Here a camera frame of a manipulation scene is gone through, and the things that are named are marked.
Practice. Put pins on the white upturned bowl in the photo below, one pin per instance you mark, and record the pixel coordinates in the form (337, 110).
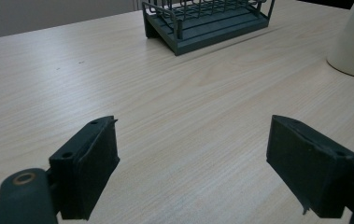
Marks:
(353, 43)

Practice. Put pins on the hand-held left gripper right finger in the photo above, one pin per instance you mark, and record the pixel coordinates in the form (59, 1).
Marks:
(308, 174)

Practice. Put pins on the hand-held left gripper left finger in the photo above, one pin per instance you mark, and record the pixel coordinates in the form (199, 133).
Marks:
(84, 168)

